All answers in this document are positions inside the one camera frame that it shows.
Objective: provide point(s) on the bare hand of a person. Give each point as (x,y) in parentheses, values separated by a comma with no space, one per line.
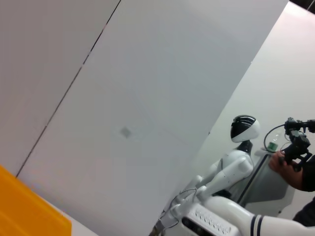
(283,167)

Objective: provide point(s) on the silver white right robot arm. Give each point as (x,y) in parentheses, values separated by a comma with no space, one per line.
(221,214)

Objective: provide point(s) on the small bottle green cap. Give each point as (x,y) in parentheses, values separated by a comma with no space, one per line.
(272,146)

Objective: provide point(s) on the person in dark clothing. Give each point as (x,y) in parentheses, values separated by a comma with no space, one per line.
(308,179)

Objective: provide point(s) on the white humanoid robot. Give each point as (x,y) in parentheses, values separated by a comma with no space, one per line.
(236,164)

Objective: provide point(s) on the yellow plastic bin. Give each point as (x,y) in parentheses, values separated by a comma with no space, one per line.
(24,206)

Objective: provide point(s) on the black handheld camera rig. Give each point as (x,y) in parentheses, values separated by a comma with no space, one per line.
(299,142)

